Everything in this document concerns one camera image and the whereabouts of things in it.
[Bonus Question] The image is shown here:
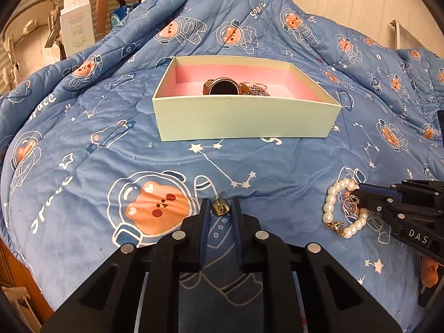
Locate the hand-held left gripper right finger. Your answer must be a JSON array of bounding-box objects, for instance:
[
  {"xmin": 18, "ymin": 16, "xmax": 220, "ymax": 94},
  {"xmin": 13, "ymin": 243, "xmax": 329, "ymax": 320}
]
[{"xmin": 231, "ymin": 198, "xmax": 405, "ymax": 333}]

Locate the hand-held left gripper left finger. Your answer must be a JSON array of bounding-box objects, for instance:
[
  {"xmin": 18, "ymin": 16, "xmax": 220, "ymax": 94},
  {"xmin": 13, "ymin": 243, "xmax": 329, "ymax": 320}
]
[{"xmin": 41, "ymin": 198, "xmax": 212, "ymax": 333}]

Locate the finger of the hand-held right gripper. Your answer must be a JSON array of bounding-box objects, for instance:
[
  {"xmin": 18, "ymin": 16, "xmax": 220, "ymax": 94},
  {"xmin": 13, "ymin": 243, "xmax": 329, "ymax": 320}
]
[
  {"xmin": 350, "ymin": 192, "xmax": 405, "ymax": 221},
  {"xmin": 353, "ymin": 180, "xmax": 444, "ymax": 202}
]

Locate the gold ring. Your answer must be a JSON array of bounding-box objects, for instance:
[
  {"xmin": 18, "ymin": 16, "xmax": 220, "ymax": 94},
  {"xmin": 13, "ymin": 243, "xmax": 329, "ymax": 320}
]
[{"xmin": 211, "ymin": 198, "xmax": 230, "ymax": 217}]

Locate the white pearl bracelet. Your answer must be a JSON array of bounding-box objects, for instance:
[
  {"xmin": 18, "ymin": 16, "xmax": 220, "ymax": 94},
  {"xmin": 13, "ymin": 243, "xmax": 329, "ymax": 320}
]
[{"xmin": 322, "ymin": 178, "xmax": 373, "ymax": 239}]

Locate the green box with pink lining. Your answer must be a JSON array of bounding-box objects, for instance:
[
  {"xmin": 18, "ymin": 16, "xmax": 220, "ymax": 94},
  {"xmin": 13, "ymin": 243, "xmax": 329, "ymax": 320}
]
[{"xmin": 152, "ymin": 55, "xmax": 342, "ymax": 142}]

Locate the silver chain bracelet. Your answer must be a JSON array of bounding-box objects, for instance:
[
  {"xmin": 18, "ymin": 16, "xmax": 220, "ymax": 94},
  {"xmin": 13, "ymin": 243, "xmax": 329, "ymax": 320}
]
[{"xmin": 248, "ymin": 82, "xmax": 272, "ymax": 97}]

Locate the round watch with brown strap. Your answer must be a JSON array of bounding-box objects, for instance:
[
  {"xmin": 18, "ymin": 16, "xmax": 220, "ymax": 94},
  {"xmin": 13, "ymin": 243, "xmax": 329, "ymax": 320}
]
[{"xmin": 203, "ymin": 77, "xmax": 252, "ymax": 97}]

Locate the blue astronaut bear printed blanket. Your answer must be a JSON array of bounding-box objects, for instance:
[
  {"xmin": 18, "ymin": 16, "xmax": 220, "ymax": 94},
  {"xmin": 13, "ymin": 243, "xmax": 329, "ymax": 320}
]
[{"xmin": 0, "ymin": 0, "xmax": 444, "ymax": 333}]

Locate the blue cardboard box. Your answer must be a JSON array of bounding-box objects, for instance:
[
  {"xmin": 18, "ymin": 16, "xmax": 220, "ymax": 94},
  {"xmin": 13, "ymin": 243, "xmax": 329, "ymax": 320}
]
[{"xmin": 109, "ymin": 4, "xmax": 139, "ymax": 28}]

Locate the tall white carton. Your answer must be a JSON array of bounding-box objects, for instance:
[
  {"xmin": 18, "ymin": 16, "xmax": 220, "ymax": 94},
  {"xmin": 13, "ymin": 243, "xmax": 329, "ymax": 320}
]
[{"xmin": 59, "ymin": 0, "xmax": 96, "ymax": 56}]

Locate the long pink cardboard piece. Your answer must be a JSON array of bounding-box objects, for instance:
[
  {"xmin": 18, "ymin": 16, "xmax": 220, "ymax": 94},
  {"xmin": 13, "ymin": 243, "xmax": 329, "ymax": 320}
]
[{"xmin": 94, "ymin": 0, "xmax": 113, "ymax": 35}]

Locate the white high chair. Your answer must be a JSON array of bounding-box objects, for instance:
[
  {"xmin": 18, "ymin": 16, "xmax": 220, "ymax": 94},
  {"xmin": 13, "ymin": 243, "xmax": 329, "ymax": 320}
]
[{"xmin": 0, "ymin": 0, "xmax": 66, "ymax": 84}]

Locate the wooden bed frame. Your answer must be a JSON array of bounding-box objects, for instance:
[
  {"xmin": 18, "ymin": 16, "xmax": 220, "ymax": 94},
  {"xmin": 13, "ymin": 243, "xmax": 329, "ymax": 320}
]
[{"xmin": 0, "ymin": 239, "xmax": 52, "ymax": 320}]

